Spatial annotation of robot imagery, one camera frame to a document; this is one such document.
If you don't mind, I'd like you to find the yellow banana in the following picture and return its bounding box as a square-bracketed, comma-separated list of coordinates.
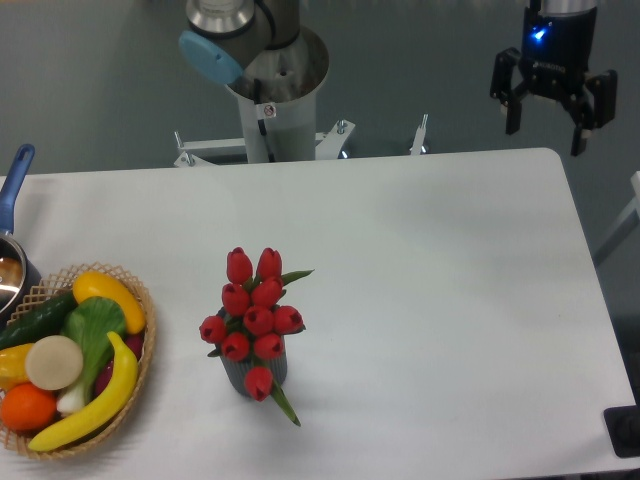
[28, 331, 138, 452]

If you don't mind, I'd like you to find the grey ribbed vase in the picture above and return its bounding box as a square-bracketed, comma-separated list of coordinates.
[201, 308, 288, 401]

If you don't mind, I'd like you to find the red tulip bouquet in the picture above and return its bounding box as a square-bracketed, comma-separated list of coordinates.
[199, 247, 312, 426]

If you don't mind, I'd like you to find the orange fruit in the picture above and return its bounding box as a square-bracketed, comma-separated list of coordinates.
[1, 383, 57, 432]

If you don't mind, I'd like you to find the green bok choy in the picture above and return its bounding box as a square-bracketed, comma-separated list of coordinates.
[57, 297, 126, 417]

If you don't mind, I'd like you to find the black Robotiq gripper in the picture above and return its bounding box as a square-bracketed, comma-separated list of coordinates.
[489, 1, 618, 156]

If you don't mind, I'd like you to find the white metal base frame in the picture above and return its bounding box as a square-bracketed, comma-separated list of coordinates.
[173, 113, 430, 167]

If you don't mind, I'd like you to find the green cucumber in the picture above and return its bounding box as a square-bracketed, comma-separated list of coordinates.
[1, 291, 78, 349]

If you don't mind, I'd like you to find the woven wicker basket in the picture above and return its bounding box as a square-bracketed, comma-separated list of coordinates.
[1, 262, 156, 460]

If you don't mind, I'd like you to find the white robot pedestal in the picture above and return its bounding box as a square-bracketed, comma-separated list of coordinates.
[228, 26, 329, 164]

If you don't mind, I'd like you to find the blue handled saucepan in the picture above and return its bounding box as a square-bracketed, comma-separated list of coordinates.
[1, 144, 41, 330]

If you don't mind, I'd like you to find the white frame at right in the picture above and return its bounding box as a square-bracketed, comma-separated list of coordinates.
[592, 171, 639, 268]

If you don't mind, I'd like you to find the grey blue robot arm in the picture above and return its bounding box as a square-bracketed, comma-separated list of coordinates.
[179, 1, 618, 163]

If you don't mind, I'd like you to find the black device at edge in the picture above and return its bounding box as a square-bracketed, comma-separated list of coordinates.
[603, 405, 639, 458]

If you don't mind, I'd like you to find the beige round slice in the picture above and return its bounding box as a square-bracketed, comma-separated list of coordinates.
[25, 335, 84, 391]

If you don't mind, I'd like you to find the yellow bell pepper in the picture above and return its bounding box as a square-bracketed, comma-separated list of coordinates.
[0, 343, 34, 392]

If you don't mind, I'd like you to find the purple red vegetable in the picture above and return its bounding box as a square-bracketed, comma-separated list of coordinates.
[93, 333, 144, 397]

